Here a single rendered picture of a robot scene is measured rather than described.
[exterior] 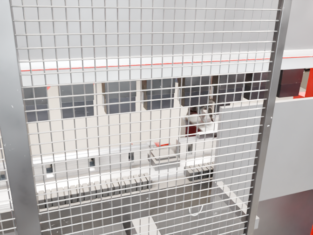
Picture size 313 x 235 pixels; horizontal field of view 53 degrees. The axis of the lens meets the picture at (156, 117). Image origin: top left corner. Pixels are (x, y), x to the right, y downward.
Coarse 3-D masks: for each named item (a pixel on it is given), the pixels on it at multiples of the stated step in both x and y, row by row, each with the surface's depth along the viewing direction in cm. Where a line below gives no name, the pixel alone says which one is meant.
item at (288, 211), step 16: (304, 192) 214; (192, 208) 183; (208, 208) 188; (272, 208) 208; (288, 208) 214; (304, 208) 220; (160, 224) 179; (176, 224) 183; (192, 224) 188; (224, 224) 197; (240, 224) 203; (272, 224) 214; (288, 224) 220; (304, 224) 226
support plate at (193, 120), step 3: (195, 114) 201; (186, 117) 196; (192, 117) 196; (195, 117) 196; (198, 117) 196; (204, 117) 196; (207, 117) 196; (189, 120) 192; (192, 120) 191; (195, 120) 191; (198, 120) 191; (216, 120) 192; (192, 123) 188; (195, 123) 187; (198, 123) 187; (216, 123) 188; (198, 126) 182; (201, 126) 182; (204, 126) 183; (201, 129) 179; (204, 129) 179; (207, 129) 179; (210, 129) 179
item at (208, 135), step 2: (198, 132) 174; (200, 132) 175; (210, 132) 174; (212, 132) 175; (214, 132) 175; (216, 132) 176; (198, 134) 174; (200, 134) 172; (202, 134) 173; (206, 134) 174; (208, 134) 174; (210, 134) 175; (212, 134) 175; (214, 134) 176; (216, 134) 176; (198, 136) 174; (200, 136) 173; (202, 136) 173; (206, 136) 174; (208, 136) 175; (210, 136) 175; (212, 136) 176; (214, 136) 176; (216, 136) 177; (200, 138) 173; (202, 138) 174
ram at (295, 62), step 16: (144, 64) 145; (160, 64) 148; (176, 64) 150; (240, 64) 163; (256, 64) 166; (288, 64) 174; (304, 64) 178; (48, 80) 132; (64, 80) 134; (80, 80) 137; (96, 80) 139; (112, 80) 142
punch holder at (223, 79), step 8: (240, 72) 164; (216, 80) 165; (224, 80) 163; (232, 80) 164; (240, 80) 166; (216, 88) 167; (224, 88) 164; (232, 88) 166; (240, 88) 168; (216, 96) 167; (224, 96) 166; (232, 96) 168; (240, 96) 170
